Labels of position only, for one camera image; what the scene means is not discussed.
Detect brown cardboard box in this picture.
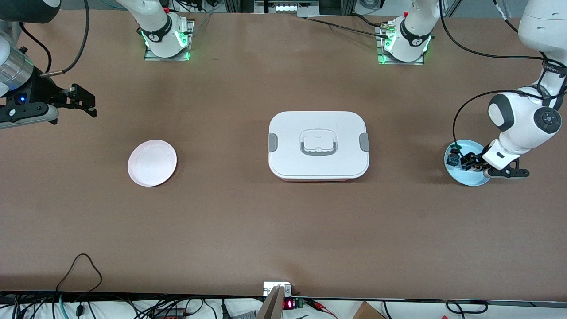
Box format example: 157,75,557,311
352,302,386,319

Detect black base cable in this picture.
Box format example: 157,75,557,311
305,17,393,39

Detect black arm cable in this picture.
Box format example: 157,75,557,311
18,0,91,77
439,0,567,165

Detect light blue round plate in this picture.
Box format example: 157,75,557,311
444,140,493,187

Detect small white box device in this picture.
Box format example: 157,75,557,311
263,282,292,296

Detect pink round plate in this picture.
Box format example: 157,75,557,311
128,140,178,187

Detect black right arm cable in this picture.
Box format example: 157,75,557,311
18,0,91,77

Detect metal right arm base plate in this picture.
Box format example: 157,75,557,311
144,20,194,61

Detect red clip leads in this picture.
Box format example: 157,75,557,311
306,299,338,319

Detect white lidded lunch box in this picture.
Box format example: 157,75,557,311
268,111,370,182

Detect aluminium bar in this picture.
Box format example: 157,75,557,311
256,286,285,319

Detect black coiled cable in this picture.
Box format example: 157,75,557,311
445,300,489,315

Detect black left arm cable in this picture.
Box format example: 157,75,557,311
439,0,567,165

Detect thin black looped cable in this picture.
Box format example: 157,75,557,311
55,253,103,293

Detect grey rack equipment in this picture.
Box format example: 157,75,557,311
254,0,320,17

